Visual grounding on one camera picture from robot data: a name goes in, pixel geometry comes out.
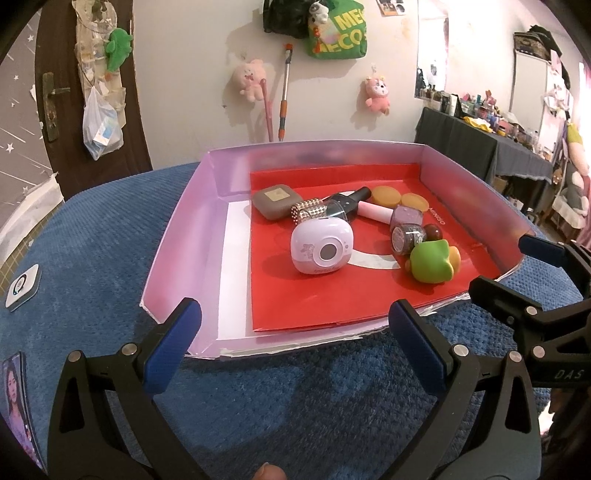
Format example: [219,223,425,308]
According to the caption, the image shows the green duck toy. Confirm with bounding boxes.
[405,239,462,284]

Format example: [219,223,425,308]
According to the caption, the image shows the dark red ball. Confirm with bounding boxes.
[423,224,444,241]

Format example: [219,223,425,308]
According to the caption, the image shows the glitter silver jar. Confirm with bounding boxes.
[391,223,427,255]

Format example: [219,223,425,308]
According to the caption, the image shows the black nail polish bottle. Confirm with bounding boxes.
[325,187,372,223]

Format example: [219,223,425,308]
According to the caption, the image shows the lilac round mini camera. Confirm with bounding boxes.
[290,217,353,275]

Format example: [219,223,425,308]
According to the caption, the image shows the gold studded cylinder bottle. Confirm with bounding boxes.
[290,198,328,225]

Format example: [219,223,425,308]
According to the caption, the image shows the orange round cake toy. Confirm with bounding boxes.
[372,185,402,209]
[401,193,430,213]

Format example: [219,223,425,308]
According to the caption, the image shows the pink nail polish bottle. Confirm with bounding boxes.
[358,201,423,230]

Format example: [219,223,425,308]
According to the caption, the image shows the operator thumb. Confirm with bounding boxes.
[252,462,287,480]

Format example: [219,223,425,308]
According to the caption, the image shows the photo card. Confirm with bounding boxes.
[1,351,46,472]

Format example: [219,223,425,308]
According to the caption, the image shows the dark cloth covered table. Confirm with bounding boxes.
[415,108,553,212]

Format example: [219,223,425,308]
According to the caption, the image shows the white square sticker card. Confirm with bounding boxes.
[5,264,41,312]

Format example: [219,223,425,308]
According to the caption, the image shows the white board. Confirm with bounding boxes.
[510,50,549,132]

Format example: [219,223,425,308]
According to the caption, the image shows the pink red cardboard tray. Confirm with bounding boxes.
[140,140,531,359]

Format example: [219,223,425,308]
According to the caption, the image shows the pink fox plush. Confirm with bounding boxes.
[365,76,390,115]

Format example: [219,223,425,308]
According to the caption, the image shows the brown square compact case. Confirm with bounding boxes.
[252,184,303,221]

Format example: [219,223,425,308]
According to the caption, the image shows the white plastic bag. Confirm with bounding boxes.
[82,87,123,161]

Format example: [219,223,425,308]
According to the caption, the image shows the green tote bag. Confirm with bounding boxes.
[307,0,368,60]

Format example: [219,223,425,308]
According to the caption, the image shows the pink stick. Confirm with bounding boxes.
[259,79,273,143]

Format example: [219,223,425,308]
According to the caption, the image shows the dark brown door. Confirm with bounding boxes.
[35,1,152,199]

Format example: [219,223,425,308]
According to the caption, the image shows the pink bear plush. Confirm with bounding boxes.
[231,59,266,102]

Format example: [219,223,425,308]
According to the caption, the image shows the black backpack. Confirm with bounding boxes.
[263,0,314,39]

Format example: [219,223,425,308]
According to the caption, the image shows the green dinosaur plush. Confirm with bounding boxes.
[105,28,133,73]

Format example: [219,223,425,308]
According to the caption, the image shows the clear hanging door organizer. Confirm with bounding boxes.
[71,0,126,127]

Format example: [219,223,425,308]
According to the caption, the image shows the brass door handle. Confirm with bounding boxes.
[41,72,70,142]

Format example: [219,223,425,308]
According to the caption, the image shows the white panda plush keychain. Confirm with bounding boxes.
[308,1,329,25]

